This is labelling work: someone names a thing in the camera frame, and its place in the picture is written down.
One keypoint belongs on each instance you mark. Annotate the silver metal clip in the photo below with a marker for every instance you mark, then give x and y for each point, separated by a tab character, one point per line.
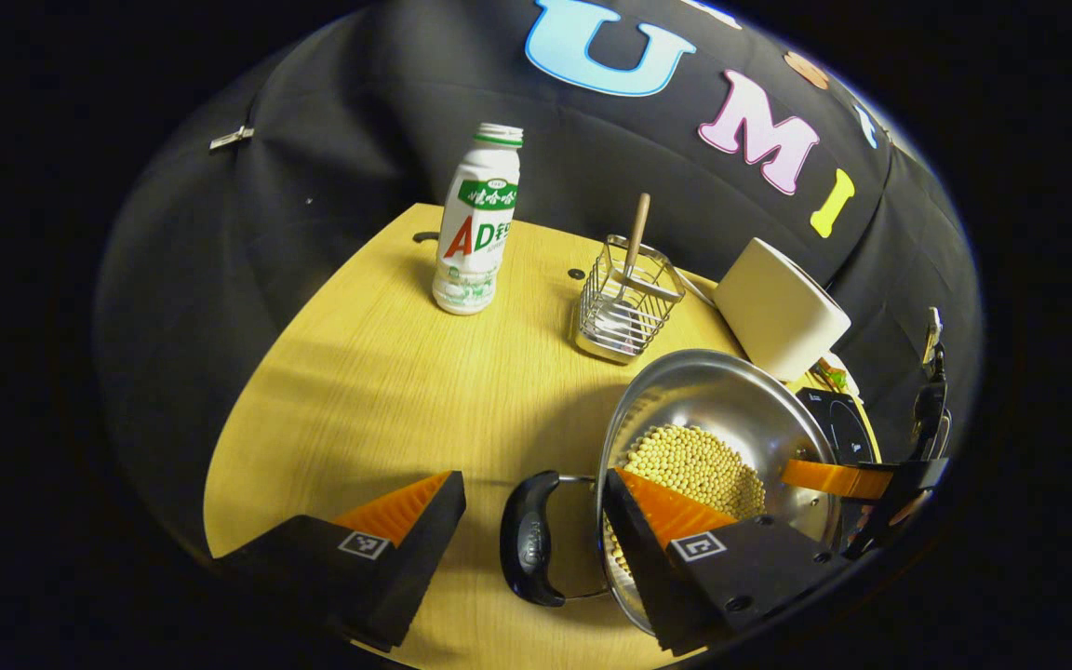
231	138

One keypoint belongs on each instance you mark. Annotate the black induction cooktop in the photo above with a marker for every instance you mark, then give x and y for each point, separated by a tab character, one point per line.
838	423

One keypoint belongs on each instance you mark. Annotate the white green-label drink bottle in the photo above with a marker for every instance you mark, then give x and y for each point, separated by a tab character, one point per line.
475	233

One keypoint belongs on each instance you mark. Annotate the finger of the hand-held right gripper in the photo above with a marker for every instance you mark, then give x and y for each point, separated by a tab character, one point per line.
834	477

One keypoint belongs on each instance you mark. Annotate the lettuce sandwich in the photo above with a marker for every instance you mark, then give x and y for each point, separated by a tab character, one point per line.
831	375

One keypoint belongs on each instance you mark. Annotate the white toaster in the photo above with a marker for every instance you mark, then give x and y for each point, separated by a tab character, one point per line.
778	307

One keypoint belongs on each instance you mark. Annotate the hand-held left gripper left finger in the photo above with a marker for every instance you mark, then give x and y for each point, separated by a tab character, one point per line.
415	568

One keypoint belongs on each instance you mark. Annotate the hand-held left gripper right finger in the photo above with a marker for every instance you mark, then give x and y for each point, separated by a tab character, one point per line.
634	558

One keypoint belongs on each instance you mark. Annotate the pile of yellow soybeans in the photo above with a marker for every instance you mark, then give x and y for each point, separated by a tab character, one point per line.
694	465

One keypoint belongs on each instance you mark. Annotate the stainless steel pot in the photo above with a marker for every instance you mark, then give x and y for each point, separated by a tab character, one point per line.
722	400

